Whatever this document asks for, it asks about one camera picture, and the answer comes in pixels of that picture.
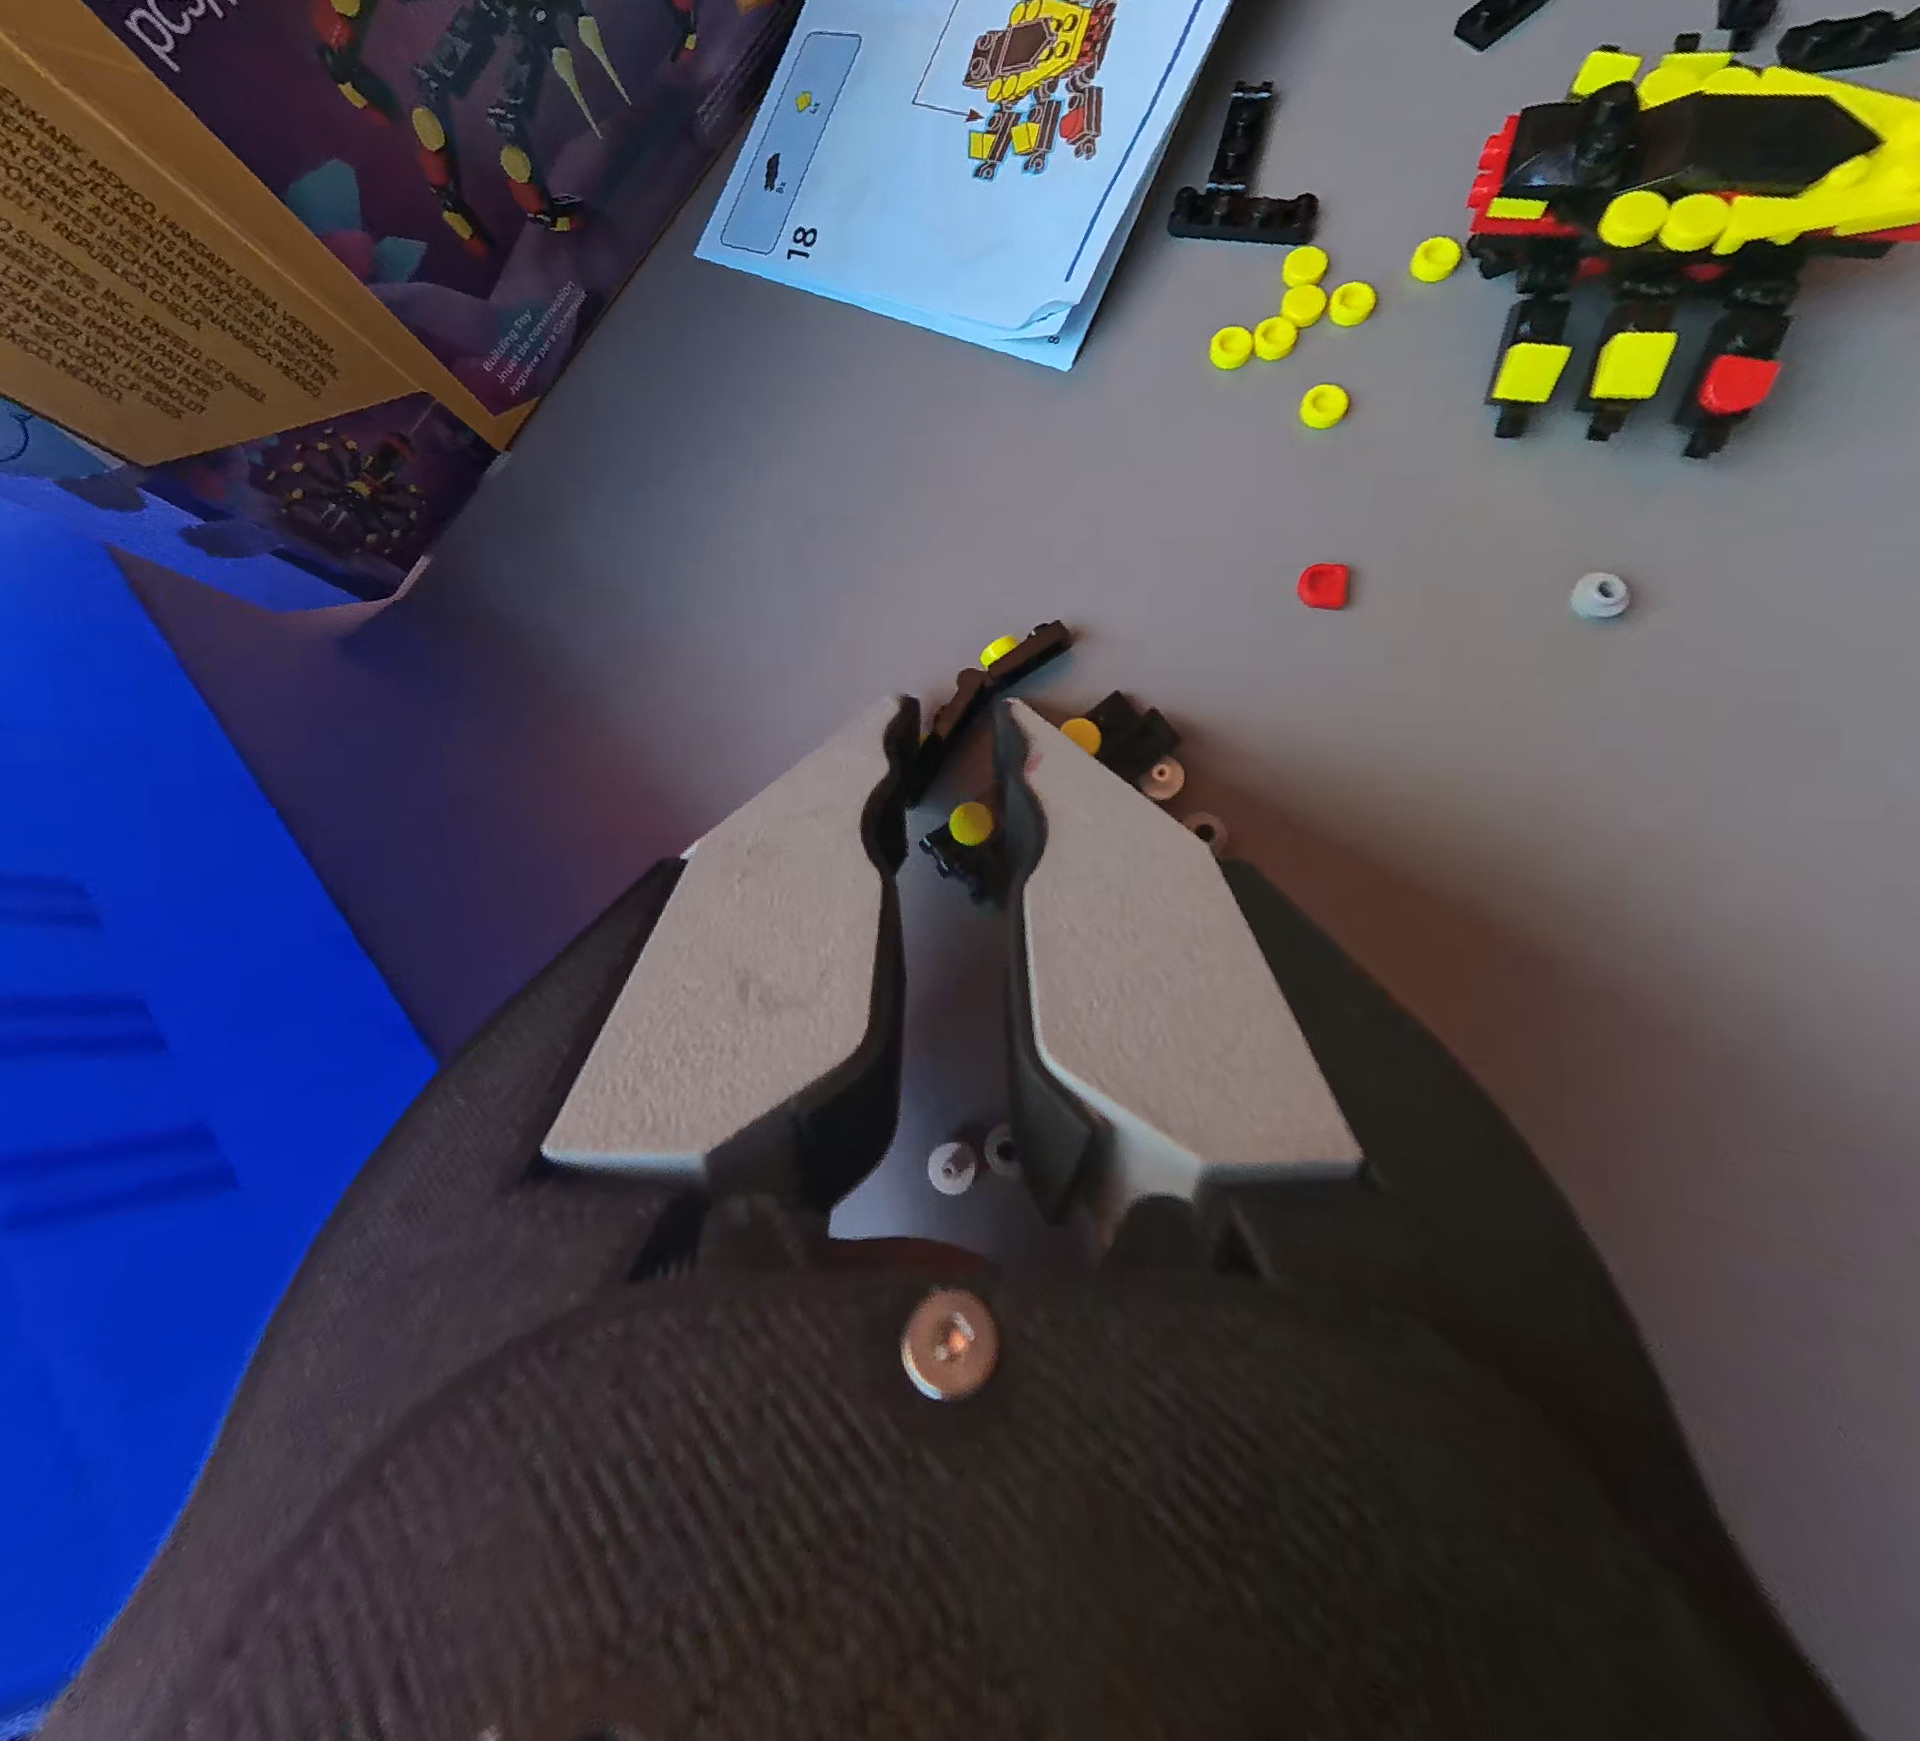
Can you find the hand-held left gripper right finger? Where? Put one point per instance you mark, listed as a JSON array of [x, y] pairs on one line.
[[1170, 1008]]

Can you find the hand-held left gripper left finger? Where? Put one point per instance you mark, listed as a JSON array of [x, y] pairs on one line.
[[735, 992]]

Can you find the black lego leg assembly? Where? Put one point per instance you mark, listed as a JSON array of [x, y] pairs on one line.
[[972, 824]]

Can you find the grey round lego stud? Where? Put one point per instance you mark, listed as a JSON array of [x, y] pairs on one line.
[[951, 1167], [1001, 1145], [1166, 778], [1599, 592], [1207, 830]]

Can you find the small red lego piece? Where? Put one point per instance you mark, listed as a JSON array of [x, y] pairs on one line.
[[1322, 586]]

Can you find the long black lego plate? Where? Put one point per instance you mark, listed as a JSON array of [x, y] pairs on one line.
[[1245, 217]]

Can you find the short black lego plate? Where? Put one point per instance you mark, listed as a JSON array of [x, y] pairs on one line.
[[1245, 137]]

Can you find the purple yellow lego set box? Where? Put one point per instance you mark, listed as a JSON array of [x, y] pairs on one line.
[[374, 121]]

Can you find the black yellow lego spider body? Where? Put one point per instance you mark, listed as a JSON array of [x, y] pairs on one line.
[[1694, 196]]

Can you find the blue plastic bin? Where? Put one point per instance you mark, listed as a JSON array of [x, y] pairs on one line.
[[151, 948]]

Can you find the cluster of yellow round tiles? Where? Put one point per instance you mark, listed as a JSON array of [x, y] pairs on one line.
[[1304, 304]]

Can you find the light blue instruction booklet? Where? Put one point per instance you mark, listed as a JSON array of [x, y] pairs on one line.
[[900, 121]]

